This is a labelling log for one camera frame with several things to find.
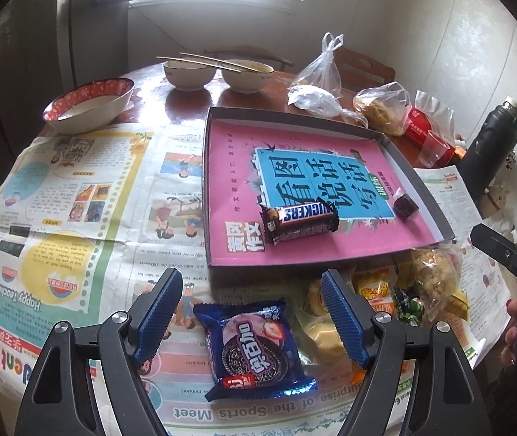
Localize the black thermos bottle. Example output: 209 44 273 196
460 96 517 201

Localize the clear bag of fried pastries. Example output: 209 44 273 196
353 82 416 136

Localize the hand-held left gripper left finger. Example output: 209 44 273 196
15 268 183 436

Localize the green yellow cake packet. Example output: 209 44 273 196
297 309 363 368

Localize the blue cookie packet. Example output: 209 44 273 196
192 297 318 403

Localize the curved back wooden chair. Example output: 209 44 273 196
204 45 293 72

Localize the green snack packet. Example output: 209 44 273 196
391 287 426 328

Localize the yellow snack packet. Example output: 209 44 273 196
447 290 470 323

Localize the red tissue pack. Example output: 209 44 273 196
404 91 461 166

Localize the tied clear plastic bag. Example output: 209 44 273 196
295 32 345 101

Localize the colourful newspaper sheet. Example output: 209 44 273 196
0 125 477 436
410 166 517 368

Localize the red patterned bowl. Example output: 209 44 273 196
42 77 136 134

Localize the white bowl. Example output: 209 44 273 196
163 60 216 92
220 61 275 94

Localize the small dark wrapped candy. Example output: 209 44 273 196
391 192 419 221

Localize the grey refrigerator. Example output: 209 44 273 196
0 0 130 146

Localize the brown chocolate bar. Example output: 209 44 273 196
258 200 341 247

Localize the orange rice cracker packet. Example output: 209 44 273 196
351 267 398 316

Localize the clear round pastry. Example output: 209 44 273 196
397 244 463 323

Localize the beige toy figurine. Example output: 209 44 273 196
485 188 511 212

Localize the slatted back wooden chair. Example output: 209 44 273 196
333 48 396 85

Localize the grey tray with pink book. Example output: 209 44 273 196
206 118 436 266

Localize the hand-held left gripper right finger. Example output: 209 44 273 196
321 269 490 436

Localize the clear plastic cup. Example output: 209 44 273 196
417 130 451 169

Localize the pair of wooden chopsticks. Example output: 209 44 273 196
179 53 264 73
155 56 243 73

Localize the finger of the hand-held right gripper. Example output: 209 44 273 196
470 225 517 291

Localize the person's right hand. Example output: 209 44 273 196
504 299 517 370

